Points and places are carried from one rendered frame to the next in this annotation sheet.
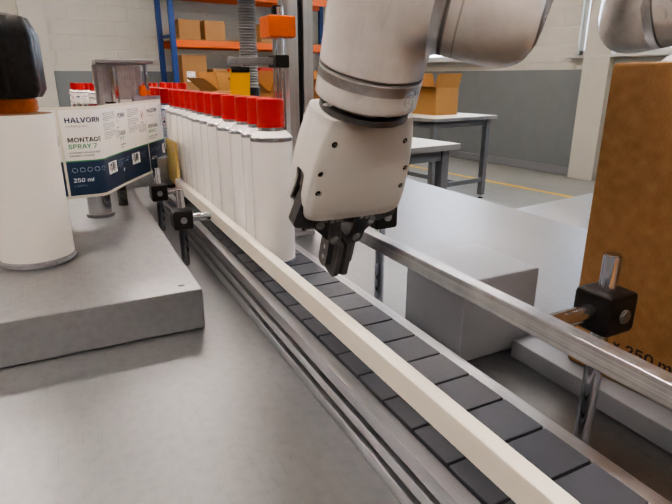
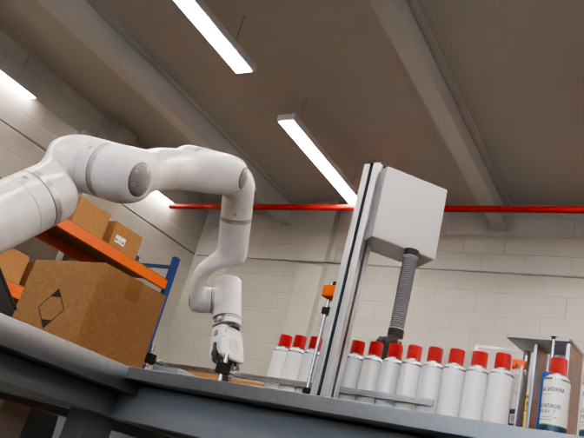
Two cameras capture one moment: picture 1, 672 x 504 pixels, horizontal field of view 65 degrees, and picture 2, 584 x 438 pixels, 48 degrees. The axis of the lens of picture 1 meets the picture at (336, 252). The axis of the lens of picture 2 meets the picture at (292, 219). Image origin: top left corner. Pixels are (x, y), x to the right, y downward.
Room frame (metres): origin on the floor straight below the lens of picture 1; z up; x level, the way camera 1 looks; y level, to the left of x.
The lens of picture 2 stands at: (2.28, -0.63, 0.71)
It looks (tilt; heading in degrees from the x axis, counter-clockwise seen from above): 22 degrees up; 159
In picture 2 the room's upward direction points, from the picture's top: 15 degrees clockwise
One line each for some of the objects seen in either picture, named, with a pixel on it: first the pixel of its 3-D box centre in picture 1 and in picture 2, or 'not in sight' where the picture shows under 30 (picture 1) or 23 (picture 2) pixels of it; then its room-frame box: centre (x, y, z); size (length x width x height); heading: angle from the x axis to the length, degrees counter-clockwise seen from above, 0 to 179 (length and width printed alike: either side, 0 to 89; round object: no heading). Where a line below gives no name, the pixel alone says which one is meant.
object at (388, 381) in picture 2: (208, 151); (388, 387); (0.96, 0.23, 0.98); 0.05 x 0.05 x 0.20
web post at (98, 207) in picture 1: (93, 161); not in sight; (0.89, 0.41, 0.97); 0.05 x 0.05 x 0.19
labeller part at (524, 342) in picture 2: (121, 61); (544, 344); (1.19, 0.46, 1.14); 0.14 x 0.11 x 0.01; 27
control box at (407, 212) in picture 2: not in sight; (401, 218); (0.99, 0.15, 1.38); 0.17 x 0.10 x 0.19; 82
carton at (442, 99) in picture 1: (432, 93); not in sight; (5.19, -0.91, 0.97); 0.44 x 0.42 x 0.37; 121
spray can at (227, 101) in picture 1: (236, 165); not in sight; (0.79, 0.15, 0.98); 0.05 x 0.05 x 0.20
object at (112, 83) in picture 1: (131, 124); (537, 402); (1.19, 0.45, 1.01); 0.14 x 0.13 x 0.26; 27
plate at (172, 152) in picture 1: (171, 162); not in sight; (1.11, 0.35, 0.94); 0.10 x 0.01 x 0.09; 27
